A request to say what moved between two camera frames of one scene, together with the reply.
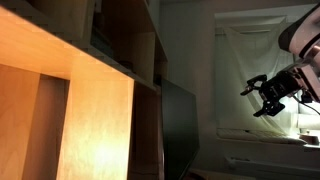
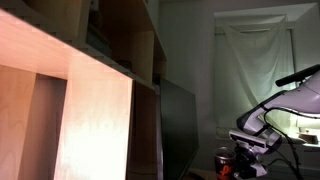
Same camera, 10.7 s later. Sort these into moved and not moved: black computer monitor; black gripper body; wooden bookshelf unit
Moved: black gripper body
Not moved: wooden bookshelf unit; black computer monitor
